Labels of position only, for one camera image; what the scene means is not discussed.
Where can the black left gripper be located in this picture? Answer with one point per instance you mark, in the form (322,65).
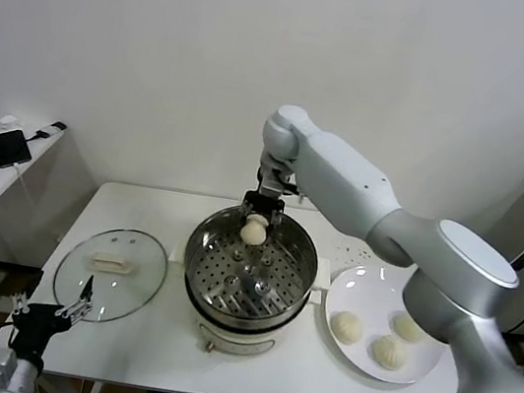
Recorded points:
(39,326)

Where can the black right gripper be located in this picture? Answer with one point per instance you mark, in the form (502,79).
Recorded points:
(268,202)

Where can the white steamed baozi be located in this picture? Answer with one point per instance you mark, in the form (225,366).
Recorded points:
(347,327)
(408,329)
(389,352)
(252,235)

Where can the round glass pot lid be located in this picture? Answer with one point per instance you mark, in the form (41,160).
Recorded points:
(109,263)

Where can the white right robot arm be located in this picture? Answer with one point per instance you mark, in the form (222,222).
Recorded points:
(346,170)

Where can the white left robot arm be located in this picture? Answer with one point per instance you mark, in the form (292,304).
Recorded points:
(20,382)

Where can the stainless steel steamer basket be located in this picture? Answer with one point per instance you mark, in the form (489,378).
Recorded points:
(288,280)

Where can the white round plate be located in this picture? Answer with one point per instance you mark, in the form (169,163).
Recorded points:
(366,293)

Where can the black smartphone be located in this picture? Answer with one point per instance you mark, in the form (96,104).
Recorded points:
(10,149)

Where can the white earbuds case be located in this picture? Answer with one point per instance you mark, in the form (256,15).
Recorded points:
(6,120)

